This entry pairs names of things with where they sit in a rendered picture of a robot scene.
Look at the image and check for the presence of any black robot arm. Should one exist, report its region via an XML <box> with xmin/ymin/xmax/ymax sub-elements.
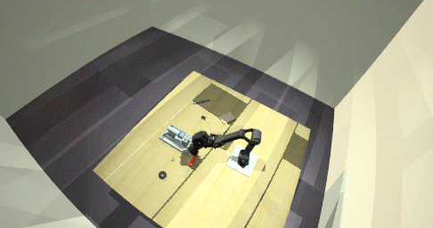
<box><xmin>192</xmin><ymin>128</ymin><xmax>262</xmax><ymax>168</ymax></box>

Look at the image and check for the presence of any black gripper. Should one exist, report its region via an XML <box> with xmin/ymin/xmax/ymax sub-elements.
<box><xmin>189</xmin><ymin>131</ymin><xmax>208</xmax><ymax>156</ymax></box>

